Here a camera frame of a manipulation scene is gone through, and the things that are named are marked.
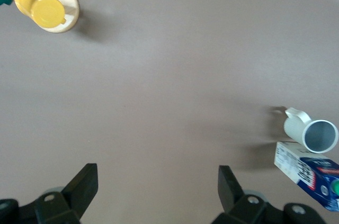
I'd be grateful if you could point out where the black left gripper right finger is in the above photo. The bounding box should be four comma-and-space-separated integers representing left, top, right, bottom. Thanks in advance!
210, 165, 328, 224

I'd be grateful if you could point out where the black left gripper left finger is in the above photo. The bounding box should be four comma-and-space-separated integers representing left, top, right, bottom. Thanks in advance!
0, 163, 99, 224

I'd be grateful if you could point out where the blue and white milk carton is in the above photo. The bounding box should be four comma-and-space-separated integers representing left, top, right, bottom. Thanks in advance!
273, 141, 339, 213

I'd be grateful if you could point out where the white ribbed mug with handle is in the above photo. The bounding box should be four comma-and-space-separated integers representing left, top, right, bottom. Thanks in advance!
283, 107, 339, 154

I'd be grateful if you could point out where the yellow plastic cup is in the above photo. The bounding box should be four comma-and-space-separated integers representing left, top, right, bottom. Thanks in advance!
13, 0, 67, 29

